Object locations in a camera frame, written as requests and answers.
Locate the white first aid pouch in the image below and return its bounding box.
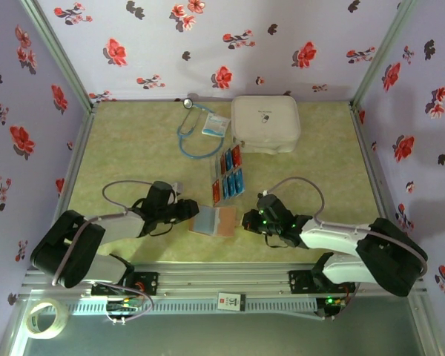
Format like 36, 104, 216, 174
231, 95, 302, 154

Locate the clear tape roll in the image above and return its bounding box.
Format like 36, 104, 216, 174
24, 297, 70, 340

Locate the aluminium frame post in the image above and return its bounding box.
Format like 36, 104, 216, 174
19, 0, 94, 111
350, 0, 421, 107

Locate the aluminium frame side rail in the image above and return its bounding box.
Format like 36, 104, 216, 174
44, 105, 96, 270
349, 102, 393, 224

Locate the red white label tag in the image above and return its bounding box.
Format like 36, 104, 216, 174
217, 292, 245, 312

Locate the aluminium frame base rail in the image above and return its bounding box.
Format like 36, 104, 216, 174
17, 262, 429, 300

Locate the tan leather card holder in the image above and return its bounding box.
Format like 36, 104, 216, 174
187, 205, 242, 238

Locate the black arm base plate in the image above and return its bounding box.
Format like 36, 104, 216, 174
288, 269, 357, 294
90, 271, 159, 297

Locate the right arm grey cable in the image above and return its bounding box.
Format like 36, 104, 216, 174
262, 176, 429, 322

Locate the white blue gauze packet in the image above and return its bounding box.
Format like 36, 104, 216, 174
201, 113, 231, 139

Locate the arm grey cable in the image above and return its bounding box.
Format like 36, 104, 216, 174
50, 179, 179, 326
262, 176, 429, 322

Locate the slotted grey cable duct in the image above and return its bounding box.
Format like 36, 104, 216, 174
65, 297, 319, 317

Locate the left arm grey cable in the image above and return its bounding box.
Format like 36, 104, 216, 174
50, 179, 179, 326

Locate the blue stethoscope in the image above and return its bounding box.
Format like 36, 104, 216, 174
177, 97, 224, 160

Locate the clear acrylic card stand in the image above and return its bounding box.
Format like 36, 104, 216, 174
209, 144, 246, 208

